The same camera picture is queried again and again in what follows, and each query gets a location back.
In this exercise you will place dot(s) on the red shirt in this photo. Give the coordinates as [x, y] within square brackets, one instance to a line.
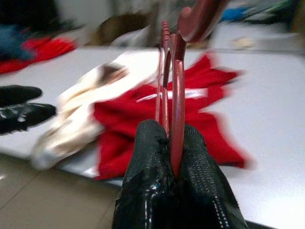
[133, 112]

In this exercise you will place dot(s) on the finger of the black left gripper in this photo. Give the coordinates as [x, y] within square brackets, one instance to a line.
[19, 94]
[28, 114]

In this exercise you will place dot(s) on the red plastic hanger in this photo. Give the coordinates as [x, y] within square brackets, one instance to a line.
[177, 95]

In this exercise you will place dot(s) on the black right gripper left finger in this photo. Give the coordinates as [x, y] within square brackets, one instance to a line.
[143, 179]

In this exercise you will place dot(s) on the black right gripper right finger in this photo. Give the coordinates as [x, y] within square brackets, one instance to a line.
[202, 190]

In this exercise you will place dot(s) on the blue cloth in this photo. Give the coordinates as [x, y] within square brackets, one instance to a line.
[12, 43]

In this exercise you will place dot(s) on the red cloth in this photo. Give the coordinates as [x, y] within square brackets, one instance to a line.
[43, 47]

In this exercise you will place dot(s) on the beige shorts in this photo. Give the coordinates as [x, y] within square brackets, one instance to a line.
[71, 114]

